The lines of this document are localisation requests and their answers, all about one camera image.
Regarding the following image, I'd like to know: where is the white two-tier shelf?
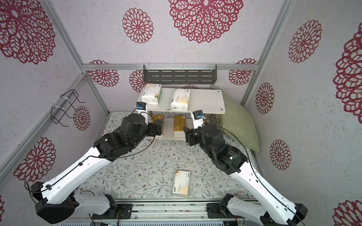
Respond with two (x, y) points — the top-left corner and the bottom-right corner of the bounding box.
(143, 88), (226, 141)

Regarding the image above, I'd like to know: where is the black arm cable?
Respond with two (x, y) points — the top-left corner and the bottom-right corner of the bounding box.
(212, 122), (307, 226)
(24, 111), (157, 226)

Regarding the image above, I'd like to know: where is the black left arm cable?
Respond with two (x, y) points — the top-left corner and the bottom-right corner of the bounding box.
(24, 111), (157, 226)

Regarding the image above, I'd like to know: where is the grey wall-mounted metal rack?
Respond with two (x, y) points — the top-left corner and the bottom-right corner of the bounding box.
(143, 65), (217, 85)

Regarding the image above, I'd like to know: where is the white tissue pack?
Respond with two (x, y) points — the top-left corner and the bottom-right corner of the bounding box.
(170, 89), (191, 112)
(141, 83), (162, 105)
(172, 170), (191, 196)

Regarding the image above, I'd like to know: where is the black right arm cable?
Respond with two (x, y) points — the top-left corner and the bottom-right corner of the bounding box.
(212, 122), (307, 226)

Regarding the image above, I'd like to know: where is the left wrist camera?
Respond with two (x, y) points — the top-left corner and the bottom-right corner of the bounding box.
(136, 102), (147, 111)

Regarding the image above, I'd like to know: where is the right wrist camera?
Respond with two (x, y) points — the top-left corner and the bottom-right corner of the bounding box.
(192, 110), (204, 120)

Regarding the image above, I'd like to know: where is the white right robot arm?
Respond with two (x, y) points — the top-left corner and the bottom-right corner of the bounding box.
(184, 124), (308, 226)

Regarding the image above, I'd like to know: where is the light green pillow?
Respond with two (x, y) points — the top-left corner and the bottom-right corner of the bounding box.
(217, 91), (261, 153)

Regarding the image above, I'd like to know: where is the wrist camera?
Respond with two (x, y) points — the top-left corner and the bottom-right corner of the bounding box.
(192, 110), (204, 120)
(136, 102), (147, 111)

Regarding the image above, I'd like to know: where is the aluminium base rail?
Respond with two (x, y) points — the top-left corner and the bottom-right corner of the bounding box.
(56, 199), (289, 226)

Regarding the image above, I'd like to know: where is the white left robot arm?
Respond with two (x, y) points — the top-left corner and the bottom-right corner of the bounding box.
(28, 112), (162, 224)

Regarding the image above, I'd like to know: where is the black wire wall rack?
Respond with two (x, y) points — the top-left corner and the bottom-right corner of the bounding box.
(50, 89), (85, 128)

